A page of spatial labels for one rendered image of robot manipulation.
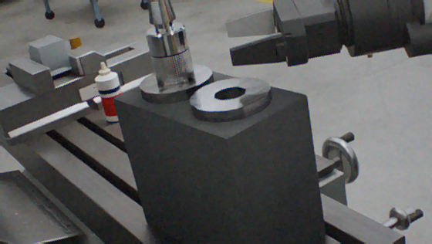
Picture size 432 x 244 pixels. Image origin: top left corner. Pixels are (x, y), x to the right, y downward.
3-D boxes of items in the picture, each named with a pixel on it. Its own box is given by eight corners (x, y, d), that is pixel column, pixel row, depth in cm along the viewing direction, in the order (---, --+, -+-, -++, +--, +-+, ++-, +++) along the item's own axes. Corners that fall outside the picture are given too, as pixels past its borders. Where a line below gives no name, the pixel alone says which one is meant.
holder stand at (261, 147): (213, 184, 98) (184, 53, 90) (328, 234, 82) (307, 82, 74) (145, 224, 92) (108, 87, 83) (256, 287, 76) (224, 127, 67)
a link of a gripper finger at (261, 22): (228, 42, 85) (278, 33, 85) (224, 18, 84) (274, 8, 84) (228, 38, 87) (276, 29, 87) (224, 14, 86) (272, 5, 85)
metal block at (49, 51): (59, 62, 136) (50, 34, 133) (72, 69, 131) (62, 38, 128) (35, 72, 133) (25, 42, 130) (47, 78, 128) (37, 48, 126)
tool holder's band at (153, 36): (164, 45, 77) (163, 37, 76) (138, 41, 80) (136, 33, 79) (194, 31, 79) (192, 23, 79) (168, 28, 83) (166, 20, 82)
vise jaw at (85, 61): (80, 55, 141) (75, 38, 140) (108, 66, 132) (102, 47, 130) (54, 66, 138) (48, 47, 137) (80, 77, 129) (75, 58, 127)
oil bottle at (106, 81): (122, 110, 129) (107, 56, 125) (131, 116, 126) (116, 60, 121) (102, 118, 127) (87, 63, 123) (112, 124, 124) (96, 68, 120)
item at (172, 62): (174, 88, 79) (164, 45, 77) (149, 83, 82) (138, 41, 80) (203, 73, 82) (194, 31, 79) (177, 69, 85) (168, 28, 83)
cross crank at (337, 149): (339, 167, 168) (334, 123, 163) (373, 182, 159) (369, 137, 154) (289, 194, 161) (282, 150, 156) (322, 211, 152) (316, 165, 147)
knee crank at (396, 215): (410, 211, 162) (409, 190, 159) (430, 221, 157) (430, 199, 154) (342, 254, 152) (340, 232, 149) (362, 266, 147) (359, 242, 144)
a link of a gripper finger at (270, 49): (227, 42, 75) (283, 32, 75) (233, 69, 77) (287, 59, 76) (228, 46, 74) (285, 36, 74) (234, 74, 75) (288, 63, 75)
